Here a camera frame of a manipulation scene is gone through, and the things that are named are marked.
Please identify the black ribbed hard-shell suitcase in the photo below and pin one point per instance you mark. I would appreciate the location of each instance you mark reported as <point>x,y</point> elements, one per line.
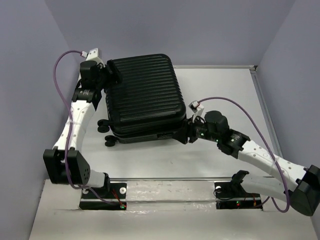
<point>147,105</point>

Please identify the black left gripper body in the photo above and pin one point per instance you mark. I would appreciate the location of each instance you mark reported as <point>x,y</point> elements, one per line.
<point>103,78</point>

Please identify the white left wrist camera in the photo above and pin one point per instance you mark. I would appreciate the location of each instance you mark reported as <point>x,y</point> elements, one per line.
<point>94,55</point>

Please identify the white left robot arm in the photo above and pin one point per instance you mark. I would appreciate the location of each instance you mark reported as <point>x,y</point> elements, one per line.
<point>64,162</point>

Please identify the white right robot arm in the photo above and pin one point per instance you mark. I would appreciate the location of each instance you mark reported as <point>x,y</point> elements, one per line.
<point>290,182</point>

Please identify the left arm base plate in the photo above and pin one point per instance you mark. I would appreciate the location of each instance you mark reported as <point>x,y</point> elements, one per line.
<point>112,200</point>

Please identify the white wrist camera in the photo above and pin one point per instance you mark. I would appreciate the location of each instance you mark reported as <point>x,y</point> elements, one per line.
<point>196,107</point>
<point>94,55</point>

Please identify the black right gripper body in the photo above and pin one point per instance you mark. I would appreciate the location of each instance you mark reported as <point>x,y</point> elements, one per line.
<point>201,129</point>

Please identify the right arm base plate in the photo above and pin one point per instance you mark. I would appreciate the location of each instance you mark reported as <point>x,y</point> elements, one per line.
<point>231,196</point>

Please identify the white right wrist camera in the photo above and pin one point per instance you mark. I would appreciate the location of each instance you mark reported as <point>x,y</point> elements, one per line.
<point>196,107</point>

